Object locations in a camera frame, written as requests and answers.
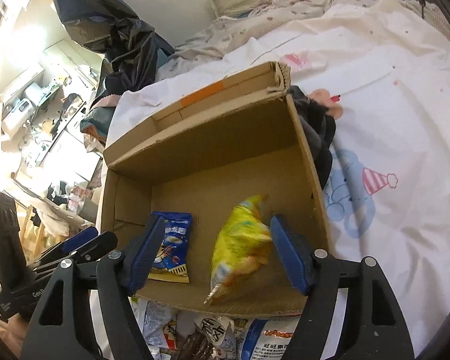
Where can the brown cardboard box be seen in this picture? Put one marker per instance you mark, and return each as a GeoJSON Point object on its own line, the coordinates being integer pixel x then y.
{"type": "Point", "coordinates": [204, 154]}

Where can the dark brown snack packet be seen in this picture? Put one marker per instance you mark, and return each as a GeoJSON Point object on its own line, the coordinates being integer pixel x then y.
{"type": "Point", "coordinates": [195, 347]}

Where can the white bed sheet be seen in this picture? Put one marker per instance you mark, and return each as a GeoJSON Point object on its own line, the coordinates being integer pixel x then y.
{"type": "Point", "coordinates": [388, 195]}

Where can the white black character packet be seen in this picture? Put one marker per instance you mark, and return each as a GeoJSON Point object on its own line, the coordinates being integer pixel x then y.
{"type": "Point", "coordinates": [219, 332]}

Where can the blue cartoon snack bag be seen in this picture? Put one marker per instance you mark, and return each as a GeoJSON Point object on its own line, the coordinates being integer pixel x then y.
{"type": "Point", "coordinates": [170, 262]}

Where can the white blue snack bag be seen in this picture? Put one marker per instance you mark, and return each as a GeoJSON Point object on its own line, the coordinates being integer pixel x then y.
{"type": "Point", "coordinates": [263, 339]}

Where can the white microwave oven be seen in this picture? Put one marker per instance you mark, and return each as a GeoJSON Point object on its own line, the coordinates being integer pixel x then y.
{"type": "Point", "coordinates": [16, 118]}

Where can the dark grey cloth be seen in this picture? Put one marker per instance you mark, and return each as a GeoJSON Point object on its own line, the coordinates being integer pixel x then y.
{"type": "Point", "coordinates": [319, 129]}

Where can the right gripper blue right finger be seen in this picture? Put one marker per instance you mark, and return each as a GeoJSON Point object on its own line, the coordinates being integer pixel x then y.
{"type": "Point", "coordinates": [295, 254]}

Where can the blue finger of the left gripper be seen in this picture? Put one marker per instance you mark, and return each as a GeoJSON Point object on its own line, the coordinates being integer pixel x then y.
{"type": "Point", "coordinates": [78, 240]}
{"type": "Point", "coordinates": [96, 248]}

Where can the white grey snack bag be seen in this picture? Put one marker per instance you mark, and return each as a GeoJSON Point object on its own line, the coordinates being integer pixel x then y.
{"type": "Point", "coordinates": [157, 324]}

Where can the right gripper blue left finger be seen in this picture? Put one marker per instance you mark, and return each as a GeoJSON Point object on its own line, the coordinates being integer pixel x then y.
{"type": "Point", "coordinates": [142, 253]}

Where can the black plastic bag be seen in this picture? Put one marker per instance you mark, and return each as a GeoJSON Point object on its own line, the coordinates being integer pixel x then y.
{"type": "Point", "coordinates": [130, 46]}

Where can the grey floral duvet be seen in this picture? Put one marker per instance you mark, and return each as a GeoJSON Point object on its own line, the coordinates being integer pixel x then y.
{"type": "Point", "coordinates": [226, 34]}

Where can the yellow snack bag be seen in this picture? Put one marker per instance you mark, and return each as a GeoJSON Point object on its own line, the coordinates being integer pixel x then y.
{"type": "Point", "coordinates": [242, 247]}

